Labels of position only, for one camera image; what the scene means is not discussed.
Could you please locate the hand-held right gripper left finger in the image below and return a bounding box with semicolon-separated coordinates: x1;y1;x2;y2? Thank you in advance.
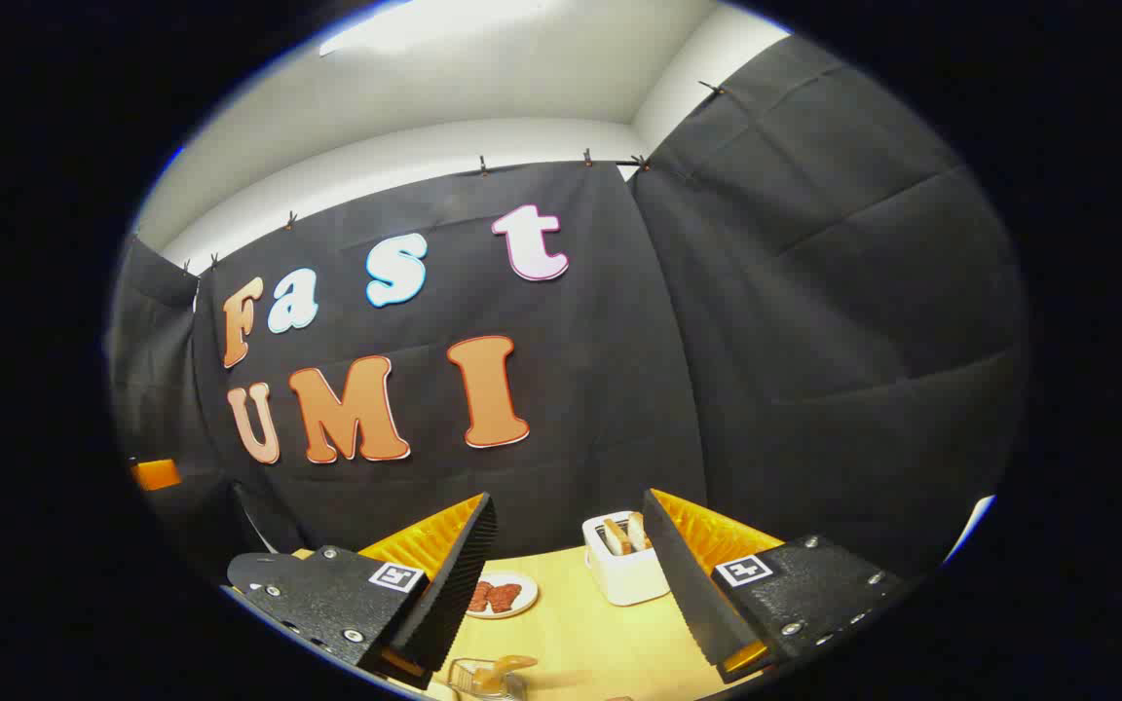
227;492;499;690

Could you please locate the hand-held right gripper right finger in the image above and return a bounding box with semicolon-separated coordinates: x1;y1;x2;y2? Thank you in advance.
643;489;913;684

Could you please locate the white toaster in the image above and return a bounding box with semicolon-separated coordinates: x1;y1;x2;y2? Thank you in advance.
581;511;671;607

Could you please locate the white round plate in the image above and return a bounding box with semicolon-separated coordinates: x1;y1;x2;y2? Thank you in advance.
468;572;540;620

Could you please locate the black backdrop cloth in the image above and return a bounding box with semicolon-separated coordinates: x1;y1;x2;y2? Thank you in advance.
108;34;1029;585

